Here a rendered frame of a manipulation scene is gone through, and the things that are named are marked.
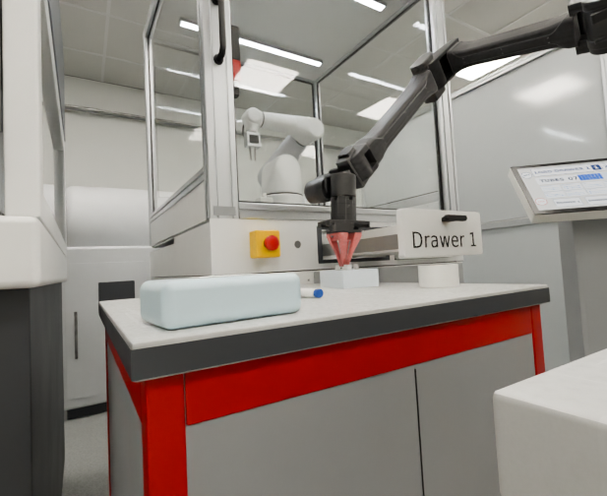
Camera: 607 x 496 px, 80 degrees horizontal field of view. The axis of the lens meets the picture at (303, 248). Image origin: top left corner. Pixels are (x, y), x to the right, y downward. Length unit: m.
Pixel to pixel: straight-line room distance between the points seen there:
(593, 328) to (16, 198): 1.84
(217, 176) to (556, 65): 2.28
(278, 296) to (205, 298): 0.08
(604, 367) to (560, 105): 2.57
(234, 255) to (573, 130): 2.17
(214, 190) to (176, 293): 0.66
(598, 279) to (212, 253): 1.49
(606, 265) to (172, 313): 1.72
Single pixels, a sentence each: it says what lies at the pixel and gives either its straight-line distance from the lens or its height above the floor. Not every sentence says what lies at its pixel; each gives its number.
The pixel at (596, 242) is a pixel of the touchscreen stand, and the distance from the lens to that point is 1.85.
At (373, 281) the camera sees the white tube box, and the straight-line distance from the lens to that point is 0.78.
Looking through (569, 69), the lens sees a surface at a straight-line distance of 2.78.
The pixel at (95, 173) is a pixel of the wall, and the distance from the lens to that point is 4.23.
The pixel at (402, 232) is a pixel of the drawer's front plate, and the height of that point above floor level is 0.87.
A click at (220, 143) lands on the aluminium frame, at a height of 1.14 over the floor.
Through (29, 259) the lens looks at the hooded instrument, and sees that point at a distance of 0.65.
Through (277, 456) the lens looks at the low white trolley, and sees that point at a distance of 0.39.
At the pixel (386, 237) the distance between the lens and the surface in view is 0.89.
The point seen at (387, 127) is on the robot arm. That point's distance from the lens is 0.93.
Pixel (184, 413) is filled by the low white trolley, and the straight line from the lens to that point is 0.34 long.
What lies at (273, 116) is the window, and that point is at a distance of 1.13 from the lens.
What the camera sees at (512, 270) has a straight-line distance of 2.76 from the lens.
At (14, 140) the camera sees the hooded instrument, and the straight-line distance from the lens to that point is 0.71.
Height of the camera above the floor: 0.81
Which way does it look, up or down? 3 degrees up
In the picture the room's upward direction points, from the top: 3 degrees counter-clockwise
